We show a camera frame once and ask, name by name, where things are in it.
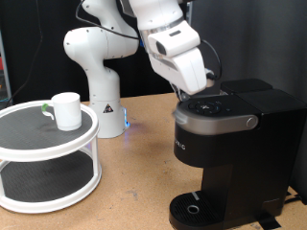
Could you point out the grey metal post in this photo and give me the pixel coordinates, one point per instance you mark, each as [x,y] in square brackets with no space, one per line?
[7,80]

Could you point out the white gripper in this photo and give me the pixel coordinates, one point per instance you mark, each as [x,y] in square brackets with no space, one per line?
[185,73]

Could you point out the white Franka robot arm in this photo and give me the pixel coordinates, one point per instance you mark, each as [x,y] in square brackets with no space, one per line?
[102,80]

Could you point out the black Keurig coffee machine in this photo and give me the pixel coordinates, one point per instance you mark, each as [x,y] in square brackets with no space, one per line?
[249,159]

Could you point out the black tape strip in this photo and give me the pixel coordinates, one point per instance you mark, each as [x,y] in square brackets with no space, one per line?
[268,222]

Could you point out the white two-tier turntable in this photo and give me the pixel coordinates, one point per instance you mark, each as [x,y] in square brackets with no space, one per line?
[48,153]

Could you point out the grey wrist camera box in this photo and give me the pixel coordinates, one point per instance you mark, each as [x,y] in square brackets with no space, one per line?
[210,80]

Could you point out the black backdrop curtain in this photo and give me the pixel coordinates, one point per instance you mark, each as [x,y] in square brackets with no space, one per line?
[54,73]

